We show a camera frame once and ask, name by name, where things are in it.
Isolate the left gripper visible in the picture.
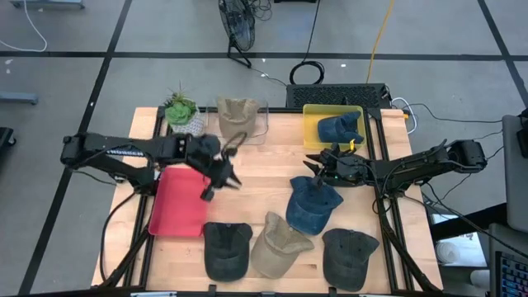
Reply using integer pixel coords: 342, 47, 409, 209
187, 134, 243, 203

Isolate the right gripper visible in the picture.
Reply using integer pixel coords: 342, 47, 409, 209
303, 142, 372, 190

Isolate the red plastic tray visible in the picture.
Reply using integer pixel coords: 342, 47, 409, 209
147, 166, 212, 238

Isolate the beige baseball cap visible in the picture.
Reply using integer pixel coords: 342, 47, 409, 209
217, 97, 260, 139
250, 211, 315, 280

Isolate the black baseball cap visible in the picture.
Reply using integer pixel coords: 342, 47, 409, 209
321, 228, 380, 293
203, 221, 254, 283

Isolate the yellow plastic bin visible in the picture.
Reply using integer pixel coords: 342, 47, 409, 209
302, 103, 367, 151

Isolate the clear plastic bin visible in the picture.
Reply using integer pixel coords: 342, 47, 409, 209
205, 101, 270, 146

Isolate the black perforated computer case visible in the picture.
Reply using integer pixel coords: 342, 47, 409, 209
285, 82, 392, 111

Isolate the potted green succulent plant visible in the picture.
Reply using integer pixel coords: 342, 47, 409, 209
163, 82, 206, 137

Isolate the white cup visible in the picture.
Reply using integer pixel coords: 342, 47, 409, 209
436, 240, 460, 266

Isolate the black floor fan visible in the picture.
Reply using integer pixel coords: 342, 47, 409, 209
217, 0, 257, 69

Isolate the grey desk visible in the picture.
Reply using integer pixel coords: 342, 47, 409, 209
502, 114, 528, 234

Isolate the grey floor bar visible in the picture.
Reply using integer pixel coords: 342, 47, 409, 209
0, 92, 40, 106

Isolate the black chair base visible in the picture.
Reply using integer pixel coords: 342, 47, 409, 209
0, 126, 17, 149

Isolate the backlit keyboard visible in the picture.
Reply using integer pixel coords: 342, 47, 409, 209
494, 250, 528, 297

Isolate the grey cart base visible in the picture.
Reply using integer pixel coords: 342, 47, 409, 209
10, 0, 86, 10

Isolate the black aluminium table frame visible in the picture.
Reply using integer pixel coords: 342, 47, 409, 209
98, 106, 445, 297

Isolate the black coiled cable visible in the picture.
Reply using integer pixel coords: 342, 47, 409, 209
288, 0, 326, 86

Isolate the white cable loop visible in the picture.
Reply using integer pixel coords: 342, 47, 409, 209
390, 97, 418, 136

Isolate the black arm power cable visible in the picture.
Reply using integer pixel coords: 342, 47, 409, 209
100, 191, 139, 284

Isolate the yellow cable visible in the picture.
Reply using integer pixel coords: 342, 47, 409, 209
365, 0, 396, 84

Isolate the white floor cable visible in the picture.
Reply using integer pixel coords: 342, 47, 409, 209
0, 0, 49, 53

